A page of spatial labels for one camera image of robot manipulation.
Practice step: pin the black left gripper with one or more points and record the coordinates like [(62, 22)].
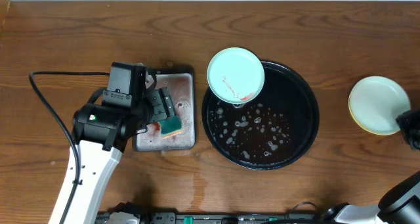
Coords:
[(164, 104)]

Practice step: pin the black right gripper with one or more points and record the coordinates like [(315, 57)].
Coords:
[(405, 119)]

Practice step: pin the green yellow sponge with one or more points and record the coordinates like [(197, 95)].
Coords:
[(170, 126)]

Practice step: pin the green plate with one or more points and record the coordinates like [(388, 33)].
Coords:
[(377, 101), (235, 75)]

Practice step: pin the yellow plate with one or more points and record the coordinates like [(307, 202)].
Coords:
[(372, 131)]

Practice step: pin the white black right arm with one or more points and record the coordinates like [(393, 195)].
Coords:
[(400, 205)]

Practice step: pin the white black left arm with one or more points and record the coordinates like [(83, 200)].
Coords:
[(100, 135)]

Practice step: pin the black rectangular soapy tray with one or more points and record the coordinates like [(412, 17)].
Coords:
[(180, 83)]

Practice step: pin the black round tray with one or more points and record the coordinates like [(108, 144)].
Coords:
[(270, 132)]

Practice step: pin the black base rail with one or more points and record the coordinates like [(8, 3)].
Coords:
[(129, 213)]

